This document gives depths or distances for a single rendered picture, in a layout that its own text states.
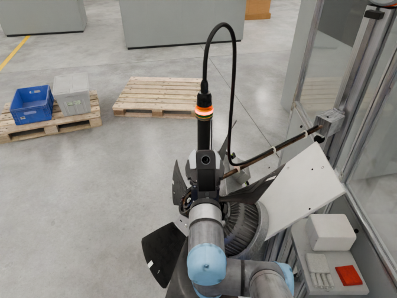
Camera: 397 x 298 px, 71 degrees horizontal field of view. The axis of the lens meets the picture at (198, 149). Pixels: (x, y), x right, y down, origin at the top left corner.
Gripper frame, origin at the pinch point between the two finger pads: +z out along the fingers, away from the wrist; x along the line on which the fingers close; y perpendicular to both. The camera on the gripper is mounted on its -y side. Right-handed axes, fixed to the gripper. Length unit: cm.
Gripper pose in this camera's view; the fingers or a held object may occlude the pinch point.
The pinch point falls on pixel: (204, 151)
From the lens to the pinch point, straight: 78.8
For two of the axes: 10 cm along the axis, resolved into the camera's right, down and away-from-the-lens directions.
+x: 10.0, 0.0, 0.0
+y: 0.0, 7.8, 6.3
